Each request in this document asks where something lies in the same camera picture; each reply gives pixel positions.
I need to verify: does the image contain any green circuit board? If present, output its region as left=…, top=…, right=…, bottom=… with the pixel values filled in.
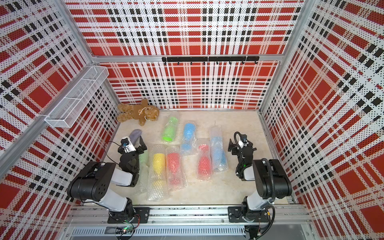
left=115, top=226, right=134, bottom=235

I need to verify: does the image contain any wrapped yellow glass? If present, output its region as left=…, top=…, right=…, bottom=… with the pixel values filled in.
left=147, top=145, right=169, bottom=202

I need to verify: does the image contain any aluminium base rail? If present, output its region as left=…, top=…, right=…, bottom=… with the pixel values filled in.
left=64, top=205, right=312, bottom=227

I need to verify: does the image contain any wrapped light blue glass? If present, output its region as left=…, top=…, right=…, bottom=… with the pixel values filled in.
left=210, top=126, right=228, bottom=173

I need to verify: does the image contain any red wine glass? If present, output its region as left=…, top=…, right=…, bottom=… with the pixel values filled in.
left=166, top=146, right=188, bottom=192

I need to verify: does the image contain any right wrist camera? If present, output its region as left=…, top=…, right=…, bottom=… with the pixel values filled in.
left=239, top=134, right=248, bottom=145

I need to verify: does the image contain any brown teddy bear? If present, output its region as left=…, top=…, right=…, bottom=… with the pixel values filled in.
left=117, top=99, right=160, bottom=126

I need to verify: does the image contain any blue wine glass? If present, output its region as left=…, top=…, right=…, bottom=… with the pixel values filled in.
left=180, top=121, right=197, bottom=156

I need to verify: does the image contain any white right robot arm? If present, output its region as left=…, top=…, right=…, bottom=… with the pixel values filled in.
left=228, top=140, right=292, bottom=223

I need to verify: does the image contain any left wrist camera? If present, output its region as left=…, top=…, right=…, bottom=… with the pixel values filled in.
left=121, top=137, right=136, bottom=153

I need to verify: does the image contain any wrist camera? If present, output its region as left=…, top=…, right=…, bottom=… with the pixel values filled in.
left=121, top=137, right=136, bottom=153
left=239, top=134, right=248, bottom=145

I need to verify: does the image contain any wrapped pink red glass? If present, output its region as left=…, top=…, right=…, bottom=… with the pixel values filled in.
left=197, top=139, right=213, bottom=181

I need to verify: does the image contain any white wire mesh shelf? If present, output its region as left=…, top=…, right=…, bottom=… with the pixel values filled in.
left=45, top=66, right=109, bottom=128

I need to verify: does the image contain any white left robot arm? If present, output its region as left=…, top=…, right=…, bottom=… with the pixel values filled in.
left=67, top=144, right=147, bottom=224

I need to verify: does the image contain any black wall hook rail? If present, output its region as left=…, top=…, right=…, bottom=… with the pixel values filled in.
left=162, top=56, right=260, bottom=64

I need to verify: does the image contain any wrapped bright green glass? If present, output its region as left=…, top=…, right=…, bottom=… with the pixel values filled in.
left=162, top=116, right=179, bottom=143

